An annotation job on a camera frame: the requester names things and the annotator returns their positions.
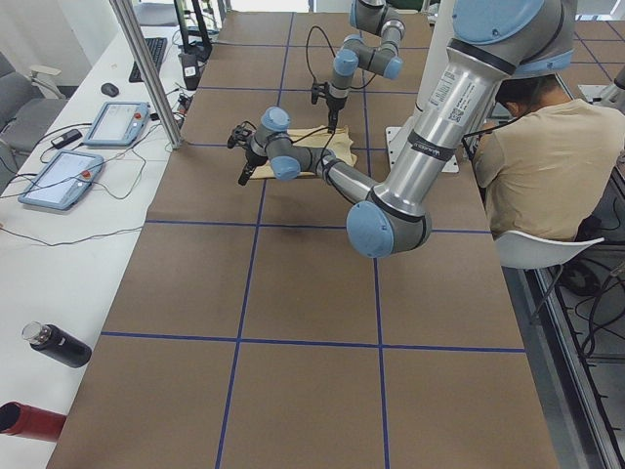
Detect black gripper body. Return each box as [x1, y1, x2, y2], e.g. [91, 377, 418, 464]
[325, 95, 346, 131]
[237, 148, 268, 186]

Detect cream long-sleeve graphic shirt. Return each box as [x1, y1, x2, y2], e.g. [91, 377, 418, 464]
[251, 125, 356, 181]

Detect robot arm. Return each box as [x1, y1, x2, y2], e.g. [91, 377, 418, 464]
[323, 0, 405, 132]
[228, 1, 577, 258]

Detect far blue teach pendant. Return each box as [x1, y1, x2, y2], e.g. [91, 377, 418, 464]
[83, 102, 149, 148]

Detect blue teach pendant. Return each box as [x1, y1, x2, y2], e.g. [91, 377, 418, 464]
[83, 102, 149, 148]
[18, 150, 104, 211]

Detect black keyboard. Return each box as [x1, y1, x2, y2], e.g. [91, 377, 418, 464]
[128, 37, 168, 83]

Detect black computer mouse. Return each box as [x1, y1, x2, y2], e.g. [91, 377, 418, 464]
[101, 82, 119, 98]

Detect black power adapter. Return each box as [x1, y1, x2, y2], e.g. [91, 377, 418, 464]
[51, 129, 83, 149]

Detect near blue teach pendant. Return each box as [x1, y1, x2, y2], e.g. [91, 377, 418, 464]
[18, 150, 104, 211]

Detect seated person in beige shirt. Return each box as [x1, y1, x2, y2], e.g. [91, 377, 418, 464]
[473, 75, 624, 241]

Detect white plastic chair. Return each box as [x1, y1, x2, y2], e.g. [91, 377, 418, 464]
[492, 229, 606, 323]

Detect black tumbler bottle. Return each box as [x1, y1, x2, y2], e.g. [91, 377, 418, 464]
[21, 321, 92, 368]

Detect red bottle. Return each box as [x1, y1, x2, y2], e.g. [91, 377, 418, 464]
[1, 402, 66, 442]

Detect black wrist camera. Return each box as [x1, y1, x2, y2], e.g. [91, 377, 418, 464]
[311, 81, 328, 105]
[227, 121, 257, 149]

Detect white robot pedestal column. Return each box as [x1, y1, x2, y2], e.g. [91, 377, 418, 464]
[384, 0, 463, 174]

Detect aluminium frame post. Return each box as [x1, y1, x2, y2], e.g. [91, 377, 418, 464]
[108, 0, 183, 149]

